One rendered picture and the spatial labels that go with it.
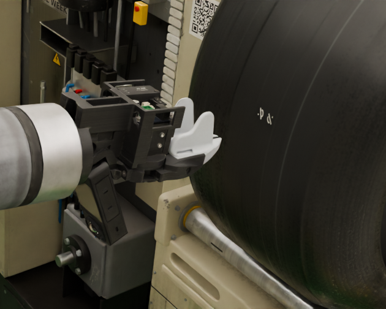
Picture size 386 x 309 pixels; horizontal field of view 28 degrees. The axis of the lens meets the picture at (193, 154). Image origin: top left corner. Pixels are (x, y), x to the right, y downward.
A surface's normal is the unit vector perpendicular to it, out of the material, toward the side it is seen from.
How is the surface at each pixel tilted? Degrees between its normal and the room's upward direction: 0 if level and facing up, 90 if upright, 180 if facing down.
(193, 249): 0
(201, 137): 92
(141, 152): 91
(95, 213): 111
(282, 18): 58
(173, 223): 90
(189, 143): 91
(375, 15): 51
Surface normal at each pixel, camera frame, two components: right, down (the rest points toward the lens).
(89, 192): -0.75, 0.53
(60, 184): 0.59, 0.61
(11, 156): 0.66, -0.10
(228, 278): 0.12, -0.87
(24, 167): 0.68, 0.17
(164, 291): -0.76, 0.23
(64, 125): 0.52, -0.54
